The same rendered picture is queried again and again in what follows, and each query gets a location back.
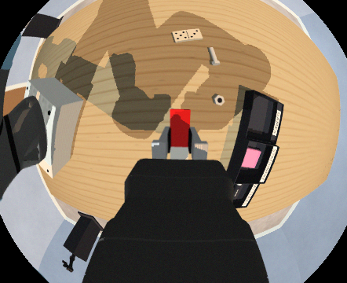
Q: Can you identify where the white hex nut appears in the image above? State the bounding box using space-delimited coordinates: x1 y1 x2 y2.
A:
214 95 225 105

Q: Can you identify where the red and white eraser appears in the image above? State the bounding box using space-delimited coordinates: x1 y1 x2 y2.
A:
170 109 191 160

